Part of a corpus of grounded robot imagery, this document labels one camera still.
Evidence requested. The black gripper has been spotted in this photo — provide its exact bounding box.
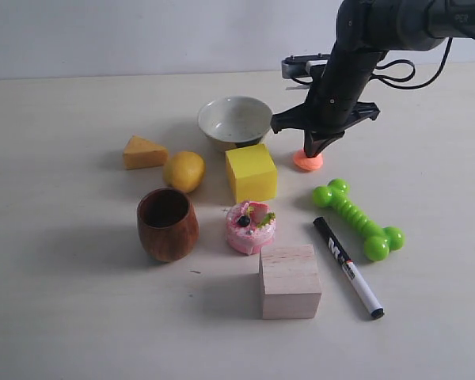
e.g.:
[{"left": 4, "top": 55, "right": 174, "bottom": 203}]
[{"left": 271, "top": 59, "right": 380, "bottom": 158}]

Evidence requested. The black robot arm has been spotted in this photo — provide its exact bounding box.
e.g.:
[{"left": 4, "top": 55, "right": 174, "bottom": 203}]
[{"left": 270, "top": 1, "right": 475, "bottom": 158}]

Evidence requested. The yellow cube block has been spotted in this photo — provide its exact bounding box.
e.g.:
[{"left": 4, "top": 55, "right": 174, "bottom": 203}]
[{"left": 225, "top": 143, "right": 278, "bottom": 203}]

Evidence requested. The white speckled ceramic bowl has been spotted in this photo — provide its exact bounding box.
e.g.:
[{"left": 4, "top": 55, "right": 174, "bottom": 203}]
[{"left": 197, "top": 96, "right": 272, "bottom": 152}]

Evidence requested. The pink toy cake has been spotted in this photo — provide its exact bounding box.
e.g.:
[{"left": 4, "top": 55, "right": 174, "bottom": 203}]
[{"left": 226, "top": 201, "right": 276, "bottom": 256}]

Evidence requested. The green plastic bone toy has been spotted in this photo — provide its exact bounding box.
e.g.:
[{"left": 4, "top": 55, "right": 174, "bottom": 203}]
[{"left": 312, "top": 178, "right": 405, "bottom": 262}]

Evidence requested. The black white marker pen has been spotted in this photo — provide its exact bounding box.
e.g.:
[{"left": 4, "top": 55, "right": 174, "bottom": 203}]
[{"left": 313, "top": 217, "right": 385, "bottom": 320}]

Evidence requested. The yellow lemon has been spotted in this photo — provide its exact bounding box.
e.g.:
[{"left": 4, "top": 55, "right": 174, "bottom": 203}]
[{"left": 163, "top": 151, "right": 206, "bottom": 193}]

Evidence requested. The light wooden cube block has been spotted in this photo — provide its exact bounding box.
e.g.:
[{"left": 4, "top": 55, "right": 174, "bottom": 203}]
[{"left": 259, "top": 245, "right": 322, "bottom": 320}]

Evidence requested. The brown wooden cup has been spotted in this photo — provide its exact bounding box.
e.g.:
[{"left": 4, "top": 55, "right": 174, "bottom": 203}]
[{"left": 136, "top": 188, "right": 200, "bottom": 263}]

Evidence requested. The orange cheese wedge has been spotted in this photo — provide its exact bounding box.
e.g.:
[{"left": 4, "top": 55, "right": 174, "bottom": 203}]
[{"left": 123, "top": 135, "right": 169, "bottom": 170}]

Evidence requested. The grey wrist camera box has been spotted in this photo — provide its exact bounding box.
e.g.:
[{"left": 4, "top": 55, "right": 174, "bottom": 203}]
[{"left": 281, "top": 53, "right": 330, "bottom": 79}]

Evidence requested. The black cable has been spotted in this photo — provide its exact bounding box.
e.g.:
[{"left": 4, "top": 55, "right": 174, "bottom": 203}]
[{"left": 370, "top": 31, "right": 475, "bottom": 90}]

